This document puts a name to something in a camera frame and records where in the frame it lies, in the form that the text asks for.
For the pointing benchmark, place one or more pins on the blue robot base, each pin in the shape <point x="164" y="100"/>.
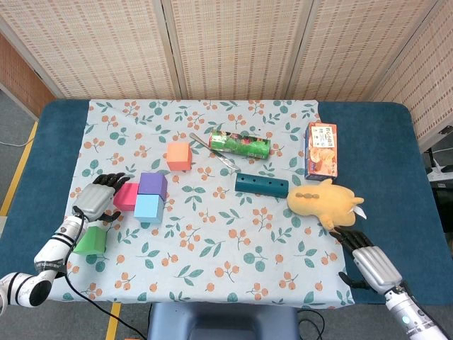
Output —
<point x="219" y="324"/>

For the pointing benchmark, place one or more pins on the light blue cube block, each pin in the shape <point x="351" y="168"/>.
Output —
<point x="147" y="209"/>

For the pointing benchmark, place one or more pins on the green cube block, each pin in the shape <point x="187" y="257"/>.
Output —
<point x="92" y="242"/>

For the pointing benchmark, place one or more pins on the purple cube block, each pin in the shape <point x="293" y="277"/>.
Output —
<point x="152" y="184"/>

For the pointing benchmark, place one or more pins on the yellow plush dinosaur toy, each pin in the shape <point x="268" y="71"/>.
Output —
<point x="322" y="203"/>

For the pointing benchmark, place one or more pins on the orange blue snack box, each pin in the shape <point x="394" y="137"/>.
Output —
<point x="321" y="152"/>

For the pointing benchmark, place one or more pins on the pink cube block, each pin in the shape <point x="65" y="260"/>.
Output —
<point x="125" y="198"/>

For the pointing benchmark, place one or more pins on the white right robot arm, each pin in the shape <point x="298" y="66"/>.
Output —
<point x="410" y="315"/>

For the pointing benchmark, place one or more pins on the green crushed snack can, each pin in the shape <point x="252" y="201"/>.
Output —
<point x="240" y="145"/>

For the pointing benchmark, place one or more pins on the metal table knife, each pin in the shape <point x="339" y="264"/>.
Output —
<point x="221" y="157"/>

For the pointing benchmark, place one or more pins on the orange cube block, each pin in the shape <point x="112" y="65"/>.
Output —
<point x="178" y="156"/>

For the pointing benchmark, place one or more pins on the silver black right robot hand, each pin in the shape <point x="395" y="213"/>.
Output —
<point x="375" y="265"/>

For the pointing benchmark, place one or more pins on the woven bamboo screen panel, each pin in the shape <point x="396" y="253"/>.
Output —
<point x="21" y="78"/>
<point x="431" y="88"/>
<point x="354" y="46"/>
<point x="240" y="46"/>
<point x="99" y="46"/>

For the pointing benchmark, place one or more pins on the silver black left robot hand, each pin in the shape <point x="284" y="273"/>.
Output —
<point x="93" y="200"/>

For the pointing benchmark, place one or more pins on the floral fruit print tablecloth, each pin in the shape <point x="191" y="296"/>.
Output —
<point x="212" y="255"/>

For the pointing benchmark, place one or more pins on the teal half-cylinder block with holes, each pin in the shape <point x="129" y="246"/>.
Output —
<point x="262" y="186"/>

